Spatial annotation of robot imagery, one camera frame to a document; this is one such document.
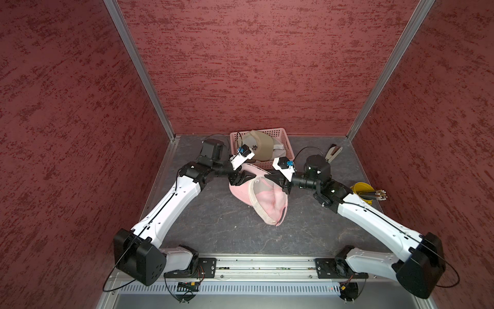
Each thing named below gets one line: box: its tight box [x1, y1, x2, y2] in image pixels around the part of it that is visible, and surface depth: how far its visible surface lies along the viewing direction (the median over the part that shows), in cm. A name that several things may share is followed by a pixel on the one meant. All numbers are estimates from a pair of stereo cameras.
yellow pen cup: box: [349, 181, 376, 206], surface depth 89 cm
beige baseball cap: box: [239, 130, 287, 162], surface depth 112 cm
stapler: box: [324, 143, 343, 164], surface depth 112 cm
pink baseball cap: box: [228, 162, 289, 226], surface depth 76 cm
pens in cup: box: [357, 189, 388, 201], surface depth 79 cm
